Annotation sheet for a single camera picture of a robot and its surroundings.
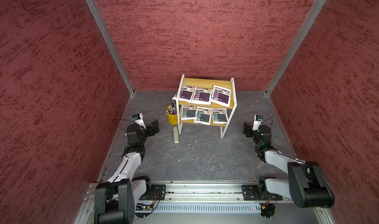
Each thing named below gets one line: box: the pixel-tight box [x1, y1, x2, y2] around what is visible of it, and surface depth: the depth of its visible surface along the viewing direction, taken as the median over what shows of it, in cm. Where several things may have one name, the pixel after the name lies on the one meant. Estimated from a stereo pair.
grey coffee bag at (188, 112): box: [180, 104, 197, 121], surface depth 87 cm
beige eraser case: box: [173, 126, 180, 144], surface depth 94 cm
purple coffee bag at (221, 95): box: [210, 84, 232, 108], surface depth 74 cm
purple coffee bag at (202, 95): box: [190, 87, 213, 106], surface depth 73 cm
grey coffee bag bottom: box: [211, 108, 228, 124], surface depth 87 cm
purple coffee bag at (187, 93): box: [172, 84, 197, 103], surface depth 74 cm
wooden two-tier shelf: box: [176, 74, 237, 139], surface depth 78 cm
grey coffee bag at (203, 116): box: [193, 106, 212, 126], surface depth 87 cm
